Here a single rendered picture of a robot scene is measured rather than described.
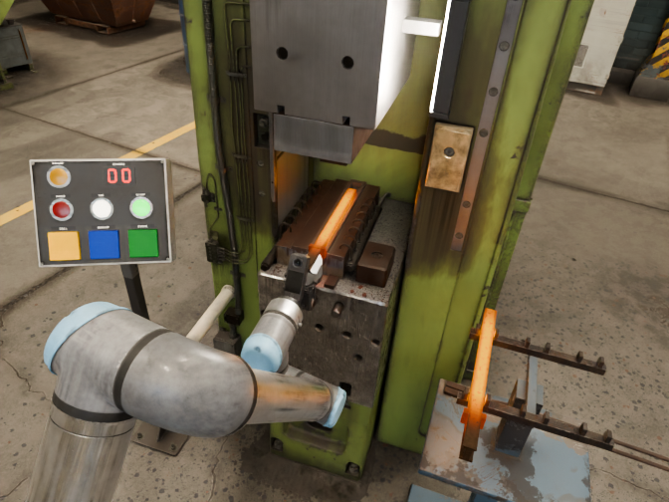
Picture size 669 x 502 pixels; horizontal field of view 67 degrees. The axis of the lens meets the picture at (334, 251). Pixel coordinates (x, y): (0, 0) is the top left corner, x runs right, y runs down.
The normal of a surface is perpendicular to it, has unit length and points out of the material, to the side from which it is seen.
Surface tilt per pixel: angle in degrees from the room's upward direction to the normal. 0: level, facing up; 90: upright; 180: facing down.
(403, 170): 90
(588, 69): 90
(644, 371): 0
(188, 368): 34
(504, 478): 0
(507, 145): 90
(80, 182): 60
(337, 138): 90
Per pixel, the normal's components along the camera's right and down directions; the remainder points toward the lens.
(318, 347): -0.30, 0.55
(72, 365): -0.41, -0.03
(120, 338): -0.04, -0.70
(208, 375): 0.63, -0.41
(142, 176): 0.14, 0.11
